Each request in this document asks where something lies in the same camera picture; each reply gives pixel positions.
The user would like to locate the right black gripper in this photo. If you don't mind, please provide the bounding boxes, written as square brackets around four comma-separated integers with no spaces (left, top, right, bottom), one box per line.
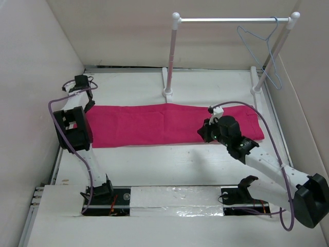
[197,116,230,147]

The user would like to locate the pink trousers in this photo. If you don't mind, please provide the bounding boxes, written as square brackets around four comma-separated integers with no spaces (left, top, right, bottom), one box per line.
[86,103,265,148]

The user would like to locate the blue wire hanger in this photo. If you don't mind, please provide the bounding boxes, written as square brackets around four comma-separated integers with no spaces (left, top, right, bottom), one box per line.
[236,16,283,90]

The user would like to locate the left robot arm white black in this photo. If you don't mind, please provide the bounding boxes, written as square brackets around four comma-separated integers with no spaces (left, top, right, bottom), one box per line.
[48,75,115,205]

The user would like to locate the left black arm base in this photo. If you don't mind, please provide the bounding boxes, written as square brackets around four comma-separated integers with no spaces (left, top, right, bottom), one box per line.
[82,187,131,217]

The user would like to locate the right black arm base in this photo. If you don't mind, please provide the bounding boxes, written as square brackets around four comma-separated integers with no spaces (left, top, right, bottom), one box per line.
[217,175,270,216]

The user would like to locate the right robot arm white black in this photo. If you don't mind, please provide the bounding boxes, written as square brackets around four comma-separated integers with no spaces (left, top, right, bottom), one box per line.
[198,116,328,228]

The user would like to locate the white clothes rack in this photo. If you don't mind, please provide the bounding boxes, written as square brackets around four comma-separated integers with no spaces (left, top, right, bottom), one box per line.
[161,11,301,114]

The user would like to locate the silver tape strip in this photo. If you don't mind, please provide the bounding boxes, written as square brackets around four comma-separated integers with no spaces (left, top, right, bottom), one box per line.
[130,186,224,217]

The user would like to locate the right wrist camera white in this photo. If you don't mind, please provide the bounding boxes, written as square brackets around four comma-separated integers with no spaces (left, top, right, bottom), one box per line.
[208,106,224,125]

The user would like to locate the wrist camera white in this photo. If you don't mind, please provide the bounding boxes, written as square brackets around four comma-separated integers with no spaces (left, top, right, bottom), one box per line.
[62,75,90,93]
[208,106,224,125]

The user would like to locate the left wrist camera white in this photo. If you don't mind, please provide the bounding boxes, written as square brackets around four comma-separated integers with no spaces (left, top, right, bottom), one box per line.
[62,75,90,93]

